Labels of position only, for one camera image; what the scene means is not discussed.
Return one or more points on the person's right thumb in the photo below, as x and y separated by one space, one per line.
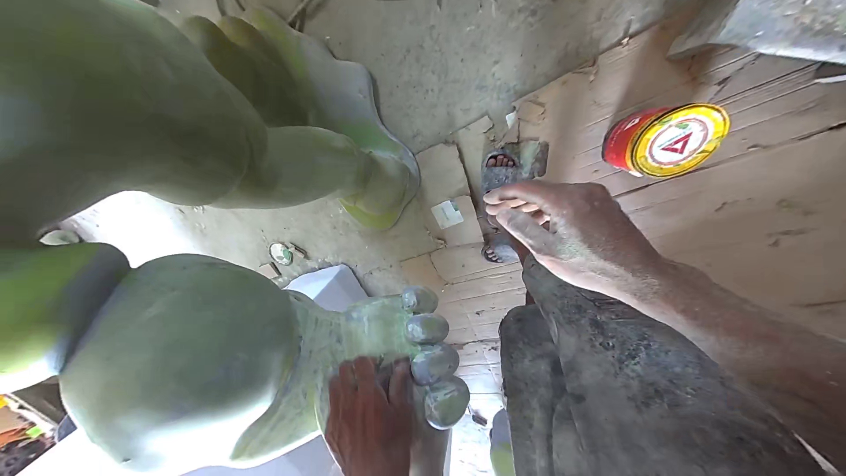
525 229

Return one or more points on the person's left hand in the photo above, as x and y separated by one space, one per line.
370 423

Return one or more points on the person's right forearm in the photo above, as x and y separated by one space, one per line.
740 337

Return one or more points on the person's left fingers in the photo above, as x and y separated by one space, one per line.
367 380

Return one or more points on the large green statue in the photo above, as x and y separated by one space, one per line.
178 330

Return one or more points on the white and green card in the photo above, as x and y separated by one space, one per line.
447 213

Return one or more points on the round white-green lid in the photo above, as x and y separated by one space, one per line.
281 254

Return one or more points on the person's legs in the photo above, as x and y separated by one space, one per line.
628 390

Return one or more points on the person's right fingers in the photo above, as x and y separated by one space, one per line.
522 207

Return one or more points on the brown cardboard sheets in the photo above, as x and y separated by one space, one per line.
720 218

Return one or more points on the green and grey rounded object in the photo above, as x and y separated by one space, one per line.
502 449

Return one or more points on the person's right hand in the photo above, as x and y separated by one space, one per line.
585 228

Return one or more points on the person's right index finger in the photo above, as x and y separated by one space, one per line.
519 191

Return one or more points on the grey sheet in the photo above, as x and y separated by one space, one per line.
780 30

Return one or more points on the pile of colourful scraps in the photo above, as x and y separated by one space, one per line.
20 439

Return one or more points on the red and yellow can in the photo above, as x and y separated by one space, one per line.
674 142

